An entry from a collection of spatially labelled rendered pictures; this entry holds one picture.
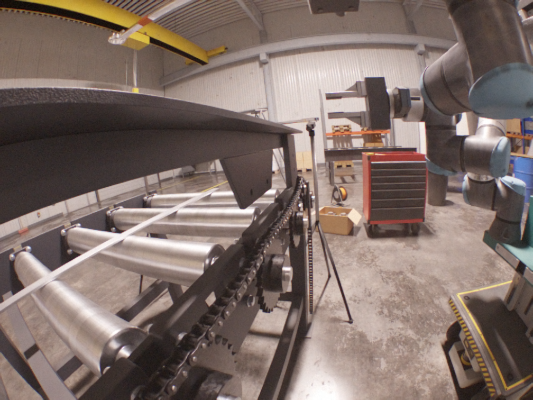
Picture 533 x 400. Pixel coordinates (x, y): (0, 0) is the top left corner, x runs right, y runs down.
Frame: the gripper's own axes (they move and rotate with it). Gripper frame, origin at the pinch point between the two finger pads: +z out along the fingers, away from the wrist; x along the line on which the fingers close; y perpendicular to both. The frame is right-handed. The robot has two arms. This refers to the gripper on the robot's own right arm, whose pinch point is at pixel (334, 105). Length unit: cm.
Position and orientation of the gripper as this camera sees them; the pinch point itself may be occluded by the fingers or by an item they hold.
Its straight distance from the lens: 56.3
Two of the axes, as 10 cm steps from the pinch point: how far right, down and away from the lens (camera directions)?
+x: -1.1, -9.6, -2.4
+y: 2.9, -2.6, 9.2
